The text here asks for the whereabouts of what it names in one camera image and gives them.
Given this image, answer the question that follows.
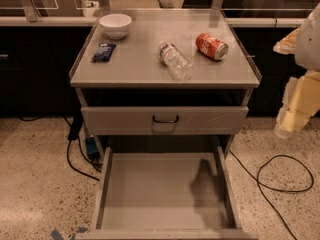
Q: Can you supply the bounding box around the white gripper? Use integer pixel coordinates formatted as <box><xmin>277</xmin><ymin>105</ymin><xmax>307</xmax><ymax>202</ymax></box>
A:
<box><xmin>273</xmin><ymin>4</ymin><xmax>320</xmax><ymax>139</ymax></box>

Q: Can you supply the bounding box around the clear plastic water bottle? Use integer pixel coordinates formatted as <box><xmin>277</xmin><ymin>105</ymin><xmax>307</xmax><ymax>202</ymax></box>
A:
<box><xmin>159</xmin><ymin>41</ymin><xmax>192</xmax><ymax>81</ymax></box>

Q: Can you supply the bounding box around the grey drawer cabinet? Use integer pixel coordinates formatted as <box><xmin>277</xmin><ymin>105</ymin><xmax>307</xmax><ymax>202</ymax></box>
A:
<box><xmin>70</xmin><ymin>9</ymin><xmax>261</xmax><ymax>151</ymax></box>

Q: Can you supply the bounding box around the closed upper grey drawer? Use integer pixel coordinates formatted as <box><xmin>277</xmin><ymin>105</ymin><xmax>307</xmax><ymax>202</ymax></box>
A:
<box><xmin>81</xmin><ymin>106</ymin><xmax>248</xmax><ymax>135</ymax></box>

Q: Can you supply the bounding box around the open lower grey drawer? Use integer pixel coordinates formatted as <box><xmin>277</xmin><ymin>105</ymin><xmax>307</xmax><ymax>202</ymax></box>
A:
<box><xmin>76</xmin><ymin>148</ymin><xmax>258</xmax><ymax>240</ymax></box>

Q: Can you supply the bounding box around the red soda can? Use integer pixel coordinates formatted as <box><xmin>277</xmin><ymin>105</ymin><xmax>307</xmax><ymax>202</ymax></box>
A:
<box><xmin>195</xmin><ymin>33</ymin><xmax>228</xmax><ymax>61</ymax></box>

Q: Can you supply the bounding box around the white ceramic bowl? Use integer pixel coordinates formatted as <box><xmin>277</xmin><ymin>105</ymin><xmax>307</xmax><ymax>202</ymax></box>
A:
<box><xmin>99</xmin><ymin>14</ymin><xmax>132</xmax><ymax>40</ymax></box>

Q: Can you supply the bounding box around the dark blue snack packet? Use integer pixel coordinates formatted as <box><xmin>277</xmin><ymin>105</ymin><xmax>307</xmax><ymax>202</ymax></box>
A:
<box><xmin>91</xmin><ymin>43</ymin><xmax>116</xmax><ymax>62</ymax></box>

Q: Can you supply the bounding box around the blue power adapter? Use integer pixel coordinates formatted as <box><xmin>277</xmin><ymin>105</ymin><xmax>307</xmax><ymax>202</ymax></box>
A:
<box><xmin>85</xmin><ymin>137</ymin><xmax>99</xmax><ymax>159</ymax></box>

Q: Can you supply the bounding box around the black power plug block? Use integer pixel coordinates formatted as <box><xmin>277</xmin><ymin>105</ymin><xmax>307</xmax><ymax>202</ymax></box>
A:
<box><xmin>68</xmin><ymin>112</ymin><xmax>83</xmax><ymax>141</ymax></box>

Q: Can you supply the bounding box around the blue floor tape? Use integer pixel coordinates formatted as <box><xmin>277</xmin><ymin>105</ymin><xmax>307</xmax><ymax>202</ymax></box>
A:
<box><xmin>49</xmin><ymin>227</ymin><xmax>87</xmax><ymax>240</ymax></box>

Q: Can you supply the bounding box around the black floor cable right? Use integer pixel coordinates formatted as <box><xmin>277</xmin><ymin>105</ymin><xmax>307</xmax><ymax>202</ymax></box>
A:
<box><xmin>229</xmin><ymin>149</ymin><xmax>315</xmax><ymax>240</ymax></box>

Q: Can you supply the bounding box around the black floor cable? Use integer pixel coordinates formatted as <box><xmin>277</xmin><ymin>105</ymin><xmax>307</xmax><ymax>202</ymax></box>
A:
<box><xmin>63</xmin><ymin>116</ymin><xmax>103</xmax><ymax>182</ymax></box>
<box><xmin>229</xmin><ymin>149</ymin><xmax>315</xmax><ymax>240</ymax></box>

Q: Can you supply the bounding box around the black drawer handle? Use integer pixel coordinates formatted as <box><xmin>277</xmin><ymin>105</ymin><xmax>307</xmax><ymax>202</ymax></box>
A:
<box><xmin>152</xmin><ymin>115</ymin><xmax>180</xmax><ymax>124</ymax></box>

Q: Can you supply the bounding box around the black floor cable left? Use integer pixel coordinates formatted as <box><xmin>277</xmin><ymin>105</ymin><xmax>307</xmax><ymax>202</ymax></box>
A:
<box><xmin>63</xmin><ymin>116</ymin><xmax>103</xmax><ymax>182</ymax></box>

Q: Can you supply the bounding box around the grey metal frame post left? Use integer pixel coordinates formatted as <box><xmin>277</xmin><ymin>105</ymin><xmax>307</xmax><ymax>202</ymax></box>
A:
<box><xmin>20</xmin><ymin>0</ymin><xmax>39</xmax><ymax>22</ymax></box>

